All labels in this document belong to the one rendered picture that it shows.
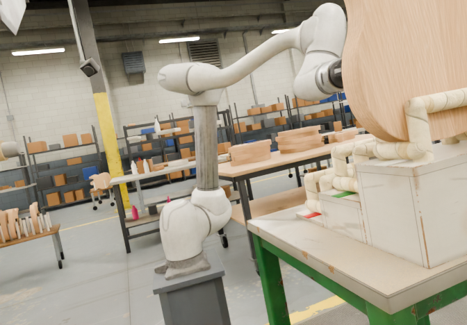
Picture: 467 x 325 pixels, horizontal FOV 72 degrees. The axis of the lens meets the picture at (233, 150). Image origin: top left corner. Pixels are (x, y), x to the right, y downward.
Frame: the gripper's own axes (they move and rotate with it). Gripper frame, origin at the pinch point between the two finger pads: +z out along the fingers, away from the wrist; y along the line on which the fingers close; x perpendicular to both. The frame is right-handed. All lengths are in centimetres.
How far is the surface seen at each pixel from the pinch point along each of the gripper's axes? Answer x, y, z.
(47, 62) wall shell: 319, 254, -1101
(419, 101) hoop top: -10.5, 9.4, 10.5
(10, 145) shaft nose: -5, 73, -4
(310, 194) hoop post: -31.5, 10.2, -29.9
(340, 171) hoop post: -23.7, 10.1, -13.8
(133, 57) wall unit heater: 291, -7, -1051
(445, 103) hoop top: -11.6, 4.1, 10.7
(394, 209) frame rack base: -28.6, 14.2, 6.3
